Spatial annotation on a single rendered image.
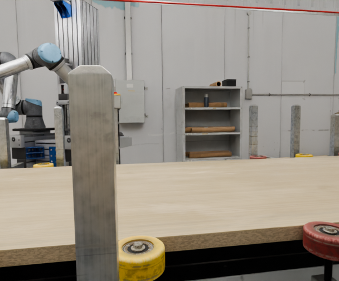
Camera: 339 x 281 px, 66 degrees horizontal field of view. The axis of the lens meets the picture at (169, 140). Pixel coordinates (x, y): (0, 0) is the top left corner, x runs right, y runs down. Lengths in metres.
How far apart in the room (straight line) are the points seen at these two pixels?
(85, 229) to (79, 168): 0.05
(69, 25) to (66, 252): 2.05
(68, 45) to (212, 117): 2.60
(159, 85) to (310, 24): 2.75
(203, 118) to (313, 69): 2.10
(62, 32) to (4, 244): 2.03
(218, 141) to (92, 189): 4.08
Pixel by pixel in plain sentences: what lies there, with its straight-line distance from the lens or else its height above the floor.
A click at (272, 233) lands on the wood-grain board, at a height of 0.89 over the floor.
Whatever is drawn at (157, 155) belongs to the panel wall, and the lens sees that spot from 4.08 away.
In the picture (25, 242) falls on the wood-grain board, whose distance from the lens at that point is 0.51.
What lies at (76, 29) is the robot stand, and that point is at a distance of 2.32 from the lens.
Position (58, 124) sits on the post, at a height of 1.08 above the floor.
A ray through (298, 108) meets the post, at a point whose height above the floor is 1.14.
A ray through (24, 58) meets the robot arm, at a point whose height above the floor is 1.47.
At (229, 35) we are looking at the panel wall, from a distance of 4.55.
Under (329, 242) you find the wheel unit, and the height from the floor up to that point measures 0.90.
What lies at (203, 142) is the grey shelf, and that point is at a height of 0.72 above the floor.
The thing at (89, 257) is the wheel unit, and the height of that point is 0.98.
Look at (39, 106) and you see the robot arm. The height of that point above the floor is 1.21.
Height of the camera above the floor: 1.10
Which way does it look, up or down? 5 degrees down
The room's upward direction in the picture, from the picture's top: 1 degrees counter-clockwise
